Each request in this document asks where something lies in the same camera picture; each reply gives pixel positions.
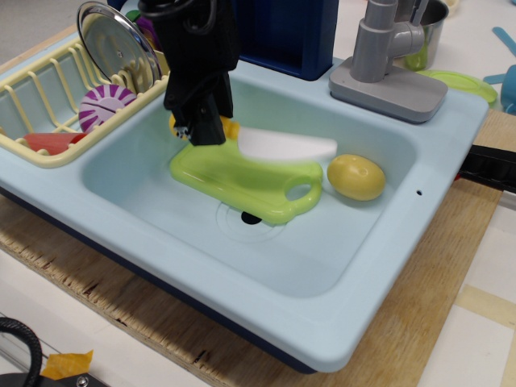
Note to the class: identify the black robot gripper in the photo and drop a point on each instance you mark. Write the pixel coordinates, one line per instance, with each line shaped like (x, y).
(200, 42)

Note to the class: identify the yellow handled white toy knife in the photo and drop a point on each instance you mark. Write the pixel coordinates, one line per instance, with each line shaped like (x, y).
(260, 145)

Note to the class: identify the green plastic cutting board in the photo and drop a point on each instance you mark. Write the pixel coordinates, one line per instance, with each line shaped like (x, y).
(274, 191)

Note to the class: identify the purple toy eggplant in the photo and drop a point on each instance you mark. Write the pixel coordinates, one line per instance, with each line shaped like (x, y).
(146, 28)

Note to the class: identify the steel pot lid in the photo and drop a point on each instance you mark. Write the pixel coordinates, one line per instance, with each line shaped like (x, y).
(116, 46)

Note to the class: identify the dark blue plastic box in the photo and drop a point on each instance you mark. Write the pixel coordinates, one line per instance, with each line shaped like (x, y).
(294, 37)

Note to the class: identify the purple white toy plate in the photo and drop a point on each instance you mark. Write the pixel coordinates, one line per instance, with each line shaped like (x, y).
(101, 103)

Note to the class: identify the grey toy faucet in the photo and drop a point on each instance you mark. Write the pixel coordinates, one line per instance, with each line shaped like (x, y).
(368, 78)

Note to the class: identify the yellow toy potato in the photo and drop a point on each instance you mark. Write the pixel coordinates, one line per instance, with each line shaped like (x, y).
(356, 177)

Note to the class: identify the cream plastic dish rack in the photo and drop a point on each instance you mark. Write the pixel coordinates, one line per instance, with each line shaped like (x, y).
(44, 95)

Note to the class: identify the red toy piece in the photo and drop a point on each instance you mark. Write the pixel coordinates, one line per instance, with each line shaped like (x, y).
(52, 143)

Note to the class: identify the light blue toy sink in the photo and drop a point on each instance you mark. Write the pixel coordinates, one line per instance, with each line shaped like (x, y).
(307, 288)

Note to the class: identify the steel pot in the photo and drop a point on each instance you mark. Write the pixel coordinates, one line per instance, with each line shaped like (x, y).
(432, 22)

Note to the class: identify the green translucent plate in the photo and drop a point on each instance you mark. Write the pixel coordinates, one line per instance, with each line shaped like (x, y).
(463, 82)

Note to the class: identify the black clamp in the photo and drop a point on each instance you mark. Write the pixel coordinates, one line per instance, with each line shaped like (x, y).
(491, 167)

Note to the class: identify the blue plastic utensil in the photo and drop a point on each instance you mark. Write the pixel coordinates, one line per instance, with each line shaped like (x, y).
(505, 38)

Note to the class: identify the yellow tape piece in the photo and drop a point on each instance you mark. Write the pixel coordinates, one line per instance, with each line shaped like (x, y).
(61, 366)

